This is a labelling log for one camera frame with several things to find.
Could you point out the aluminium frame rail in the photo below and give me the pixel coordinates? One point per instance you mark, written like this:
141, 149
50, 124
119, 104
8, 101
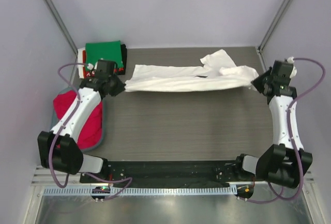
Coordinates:
43, 176

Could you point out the right aluminium corner post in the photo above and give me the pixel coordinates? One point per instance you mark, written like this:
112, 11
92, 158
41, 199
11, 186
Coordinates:
285, 4

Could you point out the folded red printed t-shirt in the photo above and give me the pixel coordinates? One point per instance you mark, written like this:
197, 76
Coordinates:
88, 70

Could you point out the aluminium corner post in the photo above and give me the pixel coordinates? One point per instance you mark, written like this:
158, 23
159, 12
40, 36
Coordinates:
285, 4
61, 25

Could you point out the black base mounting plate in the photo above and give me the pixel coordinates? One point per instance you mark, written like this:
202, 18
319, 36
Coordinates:
178, 174

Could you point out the white printed t-shirt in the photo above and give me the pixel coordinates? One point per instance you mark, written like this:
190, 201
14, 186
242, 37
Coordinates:
217, 72

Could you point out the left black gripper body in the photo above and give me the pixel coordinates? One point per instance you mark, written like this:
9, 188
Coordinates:
117, 86

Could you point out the folded white t-shirt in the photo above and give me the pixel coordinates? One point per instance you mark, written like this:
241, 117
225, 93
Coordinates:
80, 60

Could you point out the slotted grey cable duct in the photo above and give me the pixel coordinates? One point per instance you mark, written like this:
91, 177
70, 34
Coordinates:
109, 191

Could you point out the left aluminium corner post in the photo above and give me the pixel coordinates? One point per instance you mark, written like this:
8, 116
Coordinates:
61, 25

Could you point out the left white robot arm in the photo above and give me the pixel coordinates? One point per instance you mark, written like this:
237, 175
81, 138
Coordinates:
58, 148

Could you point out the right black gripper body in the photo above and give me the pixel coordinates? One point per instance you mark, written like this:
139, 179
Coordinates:
259, 83

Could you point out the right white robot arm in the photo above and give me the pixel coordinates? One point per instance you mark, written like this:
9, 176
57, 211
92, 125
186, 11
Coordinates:
285, 162

